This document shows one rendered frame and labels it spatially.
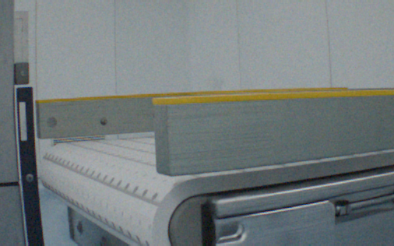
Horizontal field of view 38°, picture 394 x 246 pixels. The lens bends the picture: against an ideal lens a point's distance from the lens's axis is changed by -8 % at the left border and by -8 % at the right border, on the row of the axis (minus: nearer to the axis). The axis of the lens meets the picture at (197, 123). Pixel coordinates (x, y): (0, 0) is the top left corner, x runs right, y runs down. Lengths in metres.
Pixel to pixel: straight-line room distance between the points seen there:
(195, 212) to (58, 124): 0.26
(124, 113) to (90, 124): 0.03
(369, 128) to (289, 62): 5.00
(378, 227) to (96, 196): 0.17
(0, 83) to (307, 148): 0.31
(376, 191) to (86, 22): 5.58
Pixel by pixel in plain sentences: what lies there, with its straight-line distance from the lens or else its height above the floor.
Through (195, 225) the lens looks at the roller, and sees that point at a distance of 0.29.
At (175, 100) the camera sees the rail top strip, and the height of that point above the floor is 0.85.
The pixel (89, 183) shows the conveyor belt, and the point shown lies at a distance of 0.39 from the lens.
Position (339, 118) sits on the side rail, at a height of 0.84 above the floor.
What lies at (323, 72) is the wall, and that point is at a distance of 5.03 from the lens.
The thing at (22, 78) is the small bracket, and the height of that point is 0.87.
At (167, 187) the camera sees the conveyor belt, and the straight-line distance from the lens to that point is 0.29.
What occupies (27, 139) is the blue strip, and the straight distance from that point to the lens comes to 0.54.
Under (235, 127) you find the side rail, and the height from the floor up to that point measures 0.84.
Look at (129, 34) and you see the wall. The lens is 6.08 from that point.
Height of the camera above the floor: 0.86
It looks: 3 degrees down
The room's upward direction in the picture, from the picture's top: 2 degrees counter-clockwise
